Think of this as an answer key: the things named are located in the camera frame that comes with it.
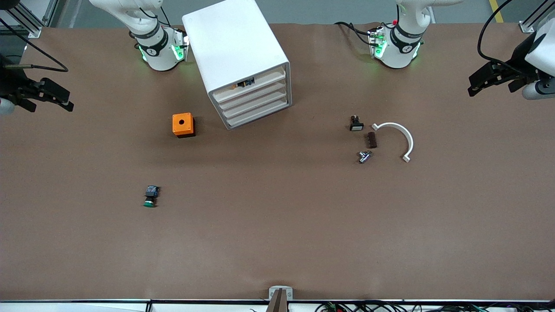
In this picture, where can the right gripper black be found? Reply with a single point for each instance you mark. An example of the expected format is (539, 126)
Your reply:
(9, 81)

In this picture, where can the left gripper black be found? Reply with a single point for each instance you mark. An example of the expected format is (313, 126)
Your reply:
(518, 56)

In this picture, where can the green push button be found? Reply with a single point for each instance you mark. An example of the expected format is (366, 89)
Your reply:
(150, 196)

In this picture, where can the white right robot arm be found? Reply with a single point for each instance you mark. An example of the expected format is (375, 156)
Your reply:
(156, 52)

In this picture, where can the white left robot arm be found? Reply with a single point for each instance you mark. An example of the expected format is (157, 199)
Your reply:
(399, 47)

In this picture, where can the black white push button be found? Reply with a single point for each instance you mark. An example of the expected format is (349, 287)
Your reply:
(356, 125)

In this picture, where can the orange box with hole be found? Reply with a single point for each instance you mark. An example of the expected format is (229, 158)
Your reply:
(182, 123)

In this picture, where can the brown terminal block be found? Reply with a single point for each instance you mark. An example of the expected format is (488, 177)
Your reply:
(371, 140)

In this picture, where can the small metal connector part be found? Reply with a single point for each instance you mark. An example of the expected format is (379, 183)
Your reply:
(364, 156)

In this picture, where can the small electronic part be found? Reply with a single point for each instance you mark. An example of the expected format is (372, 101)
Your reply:
(245, 83)

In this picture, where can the aluminium frame profile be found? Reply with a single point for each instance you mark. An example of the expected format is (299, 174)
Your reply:
(531, 21)
(26, 21)

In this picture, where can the white curved bracket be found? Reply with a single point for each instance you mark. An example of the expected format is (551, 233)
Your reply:
(401, 129)

